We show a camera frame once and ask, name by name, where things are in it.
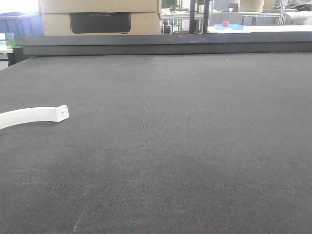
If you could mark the small pink cube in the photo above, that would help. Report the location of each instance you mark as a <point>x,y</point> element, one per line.
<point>225,24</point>

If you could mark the cardboard box with black print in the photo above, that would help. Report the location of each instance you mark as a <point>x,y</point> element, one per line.
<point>101,23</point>

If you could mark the light blue tray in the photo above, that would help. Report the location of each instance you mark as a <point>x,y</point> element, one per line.
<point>237,27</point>

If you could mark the upper cardboard box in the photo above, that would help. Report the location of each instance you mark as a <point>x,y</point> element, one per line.
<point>73,6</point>

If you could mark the blue plastic crate background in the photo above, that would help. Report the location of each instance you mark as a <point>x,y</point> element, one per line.
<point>22,24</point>

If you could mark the white curved plastic bracket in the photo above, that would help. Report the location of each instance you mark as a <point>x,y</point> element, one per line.
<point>36,114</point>

